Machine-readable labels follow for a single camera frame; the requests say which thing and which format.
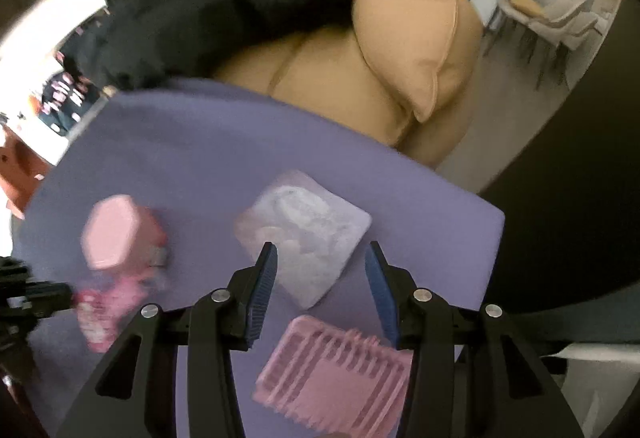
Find tan sofa cushions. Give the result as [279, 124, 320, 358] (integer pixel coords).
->
[213, 0, 483, 167]

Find purple tablecloth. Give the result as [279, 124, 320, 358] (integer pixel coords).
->
[12, 78, 507, 438]

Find red stool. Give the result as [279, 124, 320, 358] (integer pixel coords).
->
[0, 124, 52, 219]

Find white tissue packet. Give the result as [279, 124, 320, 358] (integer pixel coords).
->
[234, 169, 372, 310]

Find pink slotted holder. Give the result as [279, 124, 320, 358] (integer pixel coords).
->
[253, 316, 412, 437]

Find beige dining chair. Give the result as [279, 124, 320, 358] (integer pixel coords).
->
[483, 0, 598, 88]

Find navy hello kitty bag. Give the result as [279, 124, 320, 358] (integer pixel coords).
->
[37, 71, 101, 137]

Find pink hexagonal box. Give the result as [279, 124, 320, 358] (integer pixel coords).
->
[80, 195, 167, 275]

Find grey cloth sofa cover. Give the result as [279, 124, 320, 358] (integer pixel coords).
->
[547, 343, 639, 437]

